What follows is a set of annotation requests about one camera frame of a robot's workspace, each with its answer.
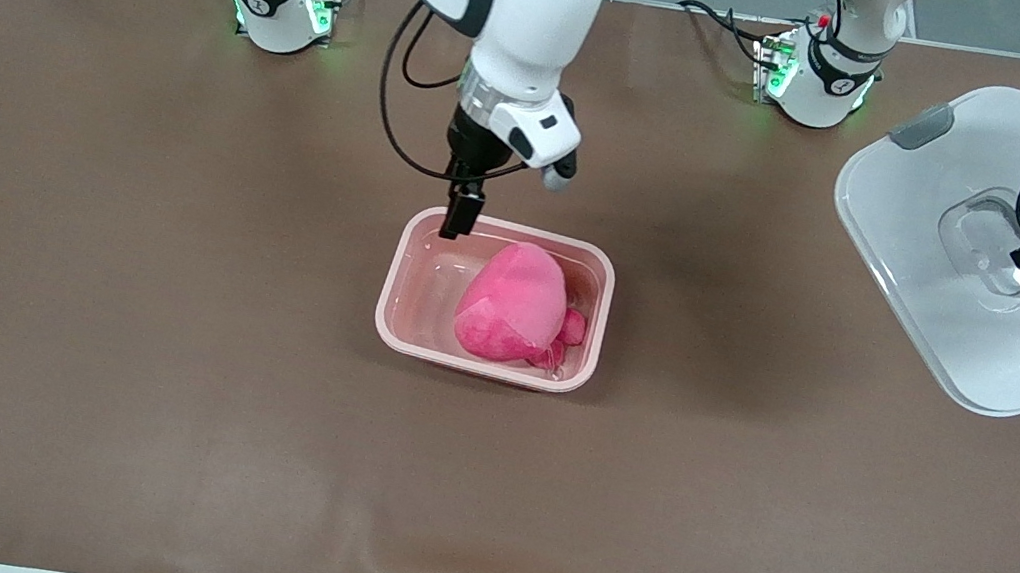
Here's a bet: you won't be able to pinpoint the pink plush toy with eyes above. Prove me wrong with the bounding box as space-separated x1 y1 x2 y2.
447 232 599 376

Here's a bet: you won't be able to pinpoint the white box lid grey clips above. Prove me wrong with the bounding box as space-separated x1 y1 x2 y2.
804 63 1020 421

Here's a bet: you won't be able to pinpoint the pink plastic storage box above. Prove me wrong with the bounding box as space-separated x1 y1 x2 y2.
367 199 623 401

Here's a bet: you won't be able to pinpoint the brown table mat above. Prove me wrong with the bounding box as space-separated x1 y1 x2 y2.
0 0 1020 573

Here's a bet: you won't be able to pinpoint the black left arm base cables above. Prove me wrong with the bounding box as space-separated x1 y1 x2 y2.
671 0 777 68

